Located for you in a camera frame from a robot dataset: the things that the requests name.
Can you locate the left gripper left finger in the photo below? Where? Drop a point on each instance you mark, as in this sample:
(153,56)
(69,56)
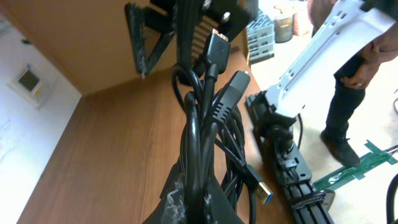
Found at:
(151,30)

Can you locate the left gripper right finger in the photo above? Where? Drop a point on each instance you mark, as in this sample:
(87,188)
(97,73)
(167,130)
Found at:
(211,206)

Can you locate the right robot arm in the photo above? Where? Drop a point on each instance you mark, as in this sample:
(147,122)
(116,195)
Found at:
(350,25)

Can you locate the grey stacked crates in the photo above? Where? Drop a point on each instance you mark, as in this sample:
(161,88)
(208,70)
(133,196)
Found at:
(260,33)

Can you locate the person standing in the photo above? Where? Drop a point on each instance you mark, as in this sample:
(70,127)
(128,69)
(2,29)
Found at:
(352,79)

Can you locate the wall outlet plate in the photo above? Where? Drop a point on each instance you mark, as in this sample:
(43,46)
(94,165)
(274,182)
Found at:
(31,86)

